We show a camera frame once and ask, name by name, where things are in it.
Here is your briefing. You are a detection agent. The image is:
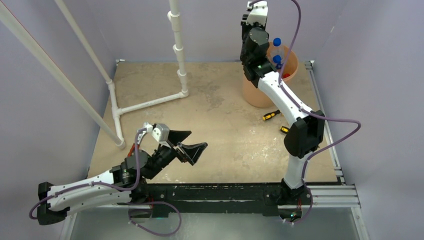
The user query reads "purple loop cable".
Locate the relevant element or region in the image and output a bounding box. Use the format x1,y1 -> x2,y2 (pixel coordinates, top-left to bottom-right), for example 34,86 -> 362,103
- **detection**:
128,198 -> 182,236

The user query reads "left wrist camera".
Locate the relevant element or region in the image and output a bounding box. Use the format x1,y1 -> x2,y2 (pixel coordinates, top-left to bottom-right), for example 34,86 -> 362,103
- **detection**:
143,122 -> 170,143

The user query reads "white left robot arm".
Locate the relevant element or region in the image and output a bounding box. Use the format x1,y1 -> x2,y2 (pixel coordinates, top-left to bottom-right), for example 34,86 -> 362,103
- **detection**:
29,127 -> 208,226

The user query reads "white PVC pipe frame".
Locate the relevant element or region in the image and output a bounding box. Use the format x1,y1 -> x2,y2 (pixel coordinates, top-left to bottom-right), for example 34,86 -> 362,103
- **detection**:
0,0 -> 189,150

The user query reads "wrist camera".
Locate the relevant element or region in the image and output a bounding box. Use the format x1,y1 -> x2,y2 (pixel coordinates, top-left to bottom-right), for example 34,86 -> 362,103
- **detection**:
246,0 -> 268,27
143,122 -> 170,143

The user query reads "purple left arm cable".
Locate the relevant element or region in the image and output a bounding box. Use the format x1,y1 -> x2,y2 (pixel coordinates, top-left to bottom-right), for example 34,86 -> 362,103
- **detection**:
28,129 -> 147,221

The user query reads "orange plastic bin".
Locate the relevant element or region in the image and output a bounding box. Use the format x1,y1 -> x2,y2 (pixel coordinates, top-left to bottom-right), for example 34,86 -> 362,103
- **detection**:
242,40 -> 299,108

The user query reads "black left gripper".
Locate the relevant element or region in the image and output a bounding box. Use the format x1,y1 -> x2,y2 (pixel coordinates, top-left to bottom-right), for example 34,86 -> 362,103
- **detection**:
146,129 -> 207,180

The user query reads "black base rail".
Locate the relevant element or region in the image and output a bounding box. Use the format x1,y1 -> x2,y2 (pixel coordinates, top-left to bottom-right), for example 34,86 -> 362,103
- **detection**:
148,182 -> 304,218

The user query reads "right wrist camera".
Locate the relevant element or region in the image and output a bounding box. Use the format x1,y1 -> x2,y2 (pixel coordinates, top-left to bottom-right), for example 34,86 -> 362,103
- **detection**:
246,0 -> 268,27

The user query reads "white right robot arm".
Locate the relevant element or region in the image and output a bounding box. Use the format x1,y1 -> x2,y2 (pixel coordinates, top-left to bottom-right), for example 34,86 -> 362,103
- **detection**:
240,14 -> 324,204

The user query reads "adjustable wrench red handle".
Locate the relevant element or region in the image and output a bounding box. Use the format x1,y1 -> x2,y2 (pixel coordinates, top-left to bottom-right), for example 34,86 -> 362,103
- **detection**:
127,142 -> 140,158

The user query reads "blue Pepsi bottle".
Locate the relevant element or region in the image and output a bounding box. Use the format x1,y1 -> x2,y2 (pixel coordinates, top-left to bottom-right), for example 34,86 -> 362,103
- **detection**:
270,37 -> 285,62

